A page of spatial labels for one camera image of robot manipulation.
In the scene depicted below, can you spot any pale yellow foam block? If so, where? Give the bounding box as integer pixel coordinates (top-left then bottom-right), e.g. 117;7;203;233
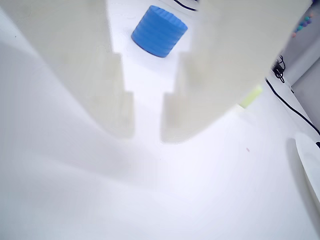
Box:
234;84;263;110

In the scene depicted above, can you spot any long black cable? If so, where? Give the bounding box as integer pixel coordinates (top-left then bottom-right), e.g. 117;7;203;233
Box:
265;77;320;136

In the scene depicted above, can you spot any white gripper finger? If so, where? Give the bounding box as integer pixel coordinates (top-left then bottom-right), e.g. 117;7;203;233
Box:
160;0;314;144
0;0;136;140

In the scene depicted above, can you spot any white round plate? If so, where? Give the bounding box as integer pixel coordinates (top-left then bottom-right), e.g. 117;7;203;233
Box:
294;131;320;201

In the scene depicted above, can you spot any blue ribbed cylinder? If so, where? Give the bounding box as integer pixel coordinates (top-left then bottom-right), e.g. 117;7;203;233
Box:
130;5;189;59

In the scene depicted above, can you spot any colourful bead string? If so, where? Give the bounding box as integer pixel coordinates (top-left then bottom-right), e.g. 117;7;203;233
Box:
291;9;315;38

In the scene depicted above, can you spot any black coiled cable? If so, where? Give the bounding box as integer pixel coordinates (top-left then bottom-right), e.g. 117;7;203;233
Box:
272;55;286;84

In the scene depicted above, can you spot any thin black cable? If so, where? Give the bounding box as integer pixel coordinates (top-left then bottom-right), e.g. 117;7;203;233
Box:
173;0;200;12

